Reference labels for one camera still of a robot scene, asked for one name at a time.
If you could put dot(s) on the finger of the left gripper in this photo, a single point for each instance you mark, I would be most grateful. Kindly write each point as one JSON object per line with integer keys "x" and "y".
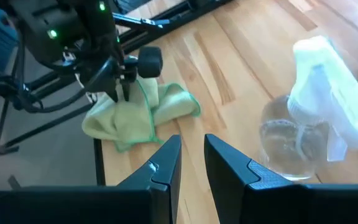
{"x": 126, "y": 90}
{"x": 114, "y": 91}

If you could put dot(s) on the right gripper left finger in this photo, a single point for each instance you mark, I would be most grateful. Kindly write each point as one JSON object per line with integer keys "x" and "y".
{"x": 73, "y": 205}

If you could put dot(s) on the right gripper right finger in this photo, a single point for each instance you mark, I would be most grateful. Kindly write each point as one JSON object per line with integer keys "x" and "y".
{"x": 291, "y": 205}

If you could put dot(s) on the green microfiber towel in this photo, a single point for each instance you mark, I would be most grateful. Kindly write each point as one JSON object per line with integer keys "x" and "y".
{"x": 129, "y": 124}

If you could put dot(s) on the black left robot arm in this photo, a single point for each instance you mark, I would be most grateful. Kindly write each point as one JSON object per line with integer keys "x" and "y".
{"x": 51, "y": 18}

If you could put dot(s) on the clear spray bottle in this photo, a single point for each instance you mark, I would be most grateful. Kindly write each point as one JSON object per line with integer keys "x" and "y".
{"x": 291, "y": 146}

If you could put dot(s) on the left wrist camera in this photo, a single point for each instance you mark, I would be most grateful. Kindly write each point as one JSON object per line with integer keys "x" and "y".
{"x": 149, "y": 62}

